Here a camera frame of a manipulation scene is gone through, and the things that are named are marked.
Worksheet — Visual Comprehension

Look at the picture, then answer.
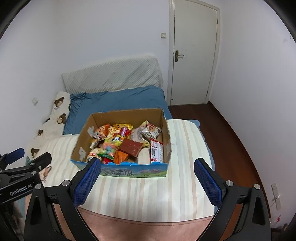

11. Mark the small red snack packet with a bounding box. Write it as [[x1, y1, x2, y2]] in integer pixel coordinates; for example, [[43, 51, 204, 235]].
[[101, 157, 113, 164]]

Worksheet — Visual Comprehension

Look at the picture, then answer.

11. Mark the yellow panda snack bag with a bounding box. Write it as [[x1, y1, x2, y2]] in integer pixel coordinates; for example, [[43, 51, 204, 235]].
[[86, 148, 101, 163]]

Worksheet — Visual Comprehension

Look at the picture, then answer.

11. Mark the orange snack packet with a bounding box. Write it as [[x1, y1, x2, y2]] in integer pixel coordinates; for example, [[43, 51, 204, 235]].
[[113, 150, 129, 165]]

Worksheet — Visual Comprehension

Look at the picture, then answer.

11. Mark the orange panda snack bag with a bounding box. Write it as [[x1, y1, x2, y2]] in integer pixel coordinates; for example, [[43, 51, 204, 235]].
[[92, 123, 110, 140]]

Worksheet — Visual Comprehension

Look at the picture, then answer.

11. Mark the dark red packet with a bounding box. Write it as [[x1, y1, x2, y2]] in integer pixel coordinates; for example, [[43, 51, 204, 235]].
[[119, 138, 143, 157]]

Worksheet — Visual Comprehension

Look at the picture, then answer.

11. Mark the white wafer packet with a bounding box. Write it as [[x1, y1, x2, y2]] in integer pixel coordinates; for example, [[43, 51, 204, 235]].
[[137, 147, 151, 165]]

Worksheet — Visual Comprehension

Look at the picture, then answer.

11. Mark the red white long packet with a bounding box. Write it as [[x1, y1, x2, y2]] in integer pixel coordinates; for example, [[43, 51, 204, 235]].
[[150, 140, 164, 163]]

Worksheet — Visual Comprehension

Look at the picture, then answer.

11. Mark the white meat snack packet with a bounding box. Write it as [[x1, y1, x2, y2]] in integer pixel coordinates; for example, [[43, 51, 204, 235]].
[[141, 120, 162, 140]]

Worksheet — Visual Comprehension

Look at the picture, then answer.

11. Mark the colourful gumball candy bag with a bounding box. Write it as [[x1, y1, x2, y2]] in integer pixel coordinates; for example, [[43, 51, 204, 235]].
[[98, 138, 122, 160]]

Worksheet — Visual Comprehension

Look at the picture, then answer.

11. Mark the yellow red noodle packet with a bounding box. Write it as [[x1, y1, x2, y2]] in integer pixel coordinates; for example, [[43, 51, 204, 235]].
[[107, 124, 133, 141]]

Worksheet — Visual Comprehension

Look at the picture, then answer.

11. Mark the yellow clear egg-cake bag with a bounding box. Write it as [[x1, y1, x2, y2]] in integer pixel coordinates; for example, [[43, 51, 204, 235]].
[[130, 121, 150, 147]]

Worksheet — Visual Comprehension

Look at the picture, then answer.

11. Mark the bear print pillow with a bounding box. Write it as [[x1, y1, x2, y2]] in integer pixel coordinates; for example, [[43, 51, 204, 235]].
[[26, 91, 71, 162]]

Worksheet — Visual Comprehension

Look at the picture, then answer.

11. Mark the cardboard milk box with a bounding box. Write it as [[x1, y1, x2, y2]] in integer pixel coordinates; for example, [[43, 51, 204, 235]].
[[70, 108, 171, 178]]

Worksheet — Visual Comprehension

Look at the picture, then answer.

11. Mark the blue bed sheet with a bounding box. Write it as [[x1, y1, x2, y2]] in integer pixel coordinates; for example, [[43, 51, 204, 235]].
[[62, 85, 216, 172]]

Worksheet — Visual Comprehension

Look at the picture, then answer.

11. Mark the pink striped cat blanket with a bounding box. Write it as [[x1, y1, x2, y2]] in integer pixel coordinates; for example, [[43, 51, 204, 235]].
[[24, 119, 217, 241]]

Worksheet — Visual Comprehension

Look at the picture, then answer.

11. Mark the grey padded headboard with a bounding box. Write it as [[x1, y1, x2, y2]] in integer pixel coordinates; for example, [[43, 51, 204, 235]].
[[62, 55, 163, 94]]

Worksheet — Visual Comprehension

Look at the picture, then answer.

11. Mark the white door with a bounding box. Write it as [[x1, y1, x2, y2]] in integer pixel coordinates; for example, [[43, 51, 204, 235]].
[[168, 1, 220, 105]]

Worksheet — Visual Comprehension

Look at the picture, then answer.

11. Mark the wall outlet with plug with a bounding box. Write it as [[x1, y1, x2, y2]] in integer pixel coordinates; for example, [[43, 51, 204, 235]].
[[271, 183, 281, 211]]

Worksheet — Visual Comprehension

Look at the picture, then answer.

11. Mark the door handle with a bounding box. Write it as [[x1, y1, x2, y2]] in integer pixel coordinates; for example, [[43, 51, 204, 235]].
[[175, 50, 184, 62]]

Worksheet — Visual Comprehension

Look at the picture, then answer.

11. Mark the wall switch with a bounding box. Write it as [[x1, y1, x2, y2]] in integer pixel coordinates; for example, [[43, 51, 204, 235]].
[[161, 33, 167, 39]]

